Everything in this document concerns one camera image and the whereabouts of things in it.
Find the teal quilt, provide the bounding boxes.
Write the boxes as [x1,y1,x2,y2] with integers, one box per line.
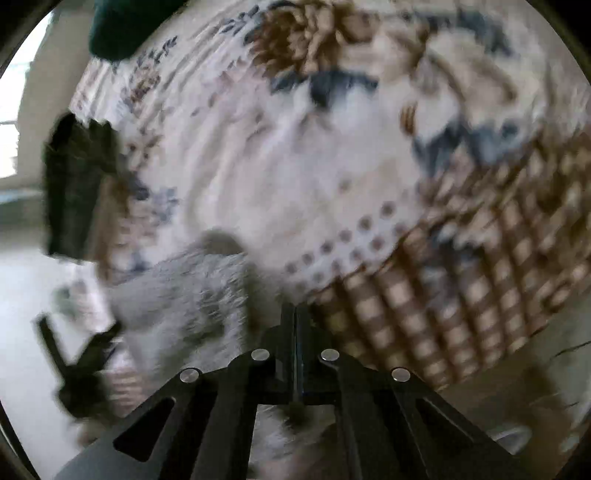
[89,0,186,62]

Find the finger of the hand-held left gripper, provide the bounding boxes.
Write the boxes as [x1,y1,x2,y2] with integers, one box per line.
[35,315,71,371]
[76,320,123,367]

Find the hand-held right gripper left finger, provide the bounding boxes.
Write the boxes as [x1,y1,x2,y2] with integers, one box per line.
[55,302,297,480]

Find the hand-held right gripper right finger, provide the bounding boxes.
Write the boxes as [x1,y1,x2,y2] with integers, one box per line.
[295,303,533,480]

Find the folded dark blue jeans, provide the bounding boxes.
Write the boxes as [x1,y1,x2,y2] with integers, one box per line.
[43,134,101,264]

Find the grey fleece pants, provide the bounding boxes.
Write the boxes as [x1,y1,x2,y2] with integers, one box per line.
[108,230,345,480]

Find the floral checkered bed blanket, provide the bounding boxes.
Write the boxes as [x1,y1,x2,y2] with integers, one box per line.
[68,0,591,394]

